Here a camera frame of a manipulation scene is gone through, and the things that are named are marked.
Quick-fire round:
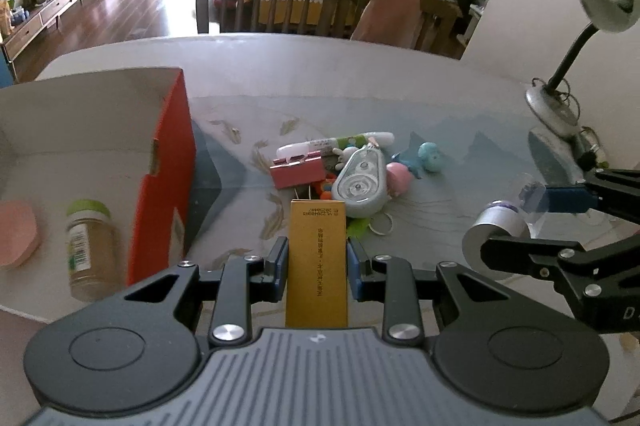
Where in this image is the pink toy figure keychain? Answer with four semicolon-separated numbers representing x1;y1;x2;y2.
385;150;424;197

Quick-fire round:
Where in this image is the metal key ring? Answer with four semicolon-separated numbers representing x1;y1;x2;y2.
370;212;394;235

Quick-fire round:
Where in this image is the blue printed table mat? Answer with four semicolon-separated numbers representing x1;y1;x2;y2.
185;93;603;309

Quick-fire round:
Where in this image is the pink cloth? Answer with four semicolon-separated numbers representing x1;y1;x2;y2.
350;0;432;52

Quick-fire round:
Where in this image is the teal round toy figure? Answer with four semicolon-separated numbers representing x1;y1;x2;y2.
417;142;447;174

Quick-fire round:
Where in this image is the white marker pen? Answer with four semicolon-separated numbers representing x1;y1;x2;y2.
276;132;395;161

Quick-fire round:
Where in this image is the orange toy keychain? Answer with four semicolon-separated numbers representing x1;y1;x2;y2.
317;173;340;203

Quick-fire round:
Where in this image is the white bunny keychain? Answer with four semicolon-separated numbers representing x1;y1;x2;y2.
331;147;358;171

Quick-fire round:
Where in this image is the pink sticky note pad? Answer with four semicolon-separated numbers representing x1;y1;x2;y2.
0;200;42;269

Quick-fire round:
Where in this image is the grey correction tape dispenser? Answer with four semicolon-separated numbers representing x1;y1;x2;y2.
331;146;388;217

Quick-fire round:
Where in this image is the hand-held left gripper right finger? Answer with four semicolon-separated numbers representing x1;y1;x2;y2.
346;237;506;348

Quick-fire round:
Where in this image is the black lamp cable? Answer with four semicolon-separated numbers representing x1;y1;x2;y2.
570;126;612;173

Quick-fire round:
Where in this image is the pink binder clip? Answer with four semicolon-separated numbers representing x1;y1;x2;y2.
270;154;327;203

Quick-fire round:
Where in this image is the yellow rectangular box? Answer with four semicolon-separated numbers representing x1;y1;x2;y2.
285;200;349;329

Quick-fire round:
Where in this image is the silver tape roll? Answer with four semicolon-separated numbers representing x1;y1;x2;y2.
462;173;549;280

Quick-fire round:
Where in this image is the silver desk lamp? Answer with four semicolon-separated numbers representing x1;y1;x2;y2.
524;0;640;139

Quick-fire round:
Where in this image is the green lid glass jar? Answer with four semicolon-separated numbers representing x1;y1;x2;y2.
66;199;123;303

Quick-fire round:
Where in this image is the orange and white cardboard box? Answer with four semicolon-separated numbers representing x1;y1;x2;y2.
0;66;197;324

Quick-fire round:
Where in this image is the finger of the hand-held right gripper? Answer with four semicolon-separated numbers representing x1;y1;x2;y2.
480;233;640;307
542;168;640;221

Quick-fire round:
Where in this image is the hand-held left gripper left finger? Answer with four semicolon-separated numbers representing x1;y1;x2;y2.
122;236;291;348

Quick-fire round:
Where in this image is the wooden tv cabinet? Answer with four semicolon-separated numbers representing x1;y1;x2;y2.
0;0;124;79

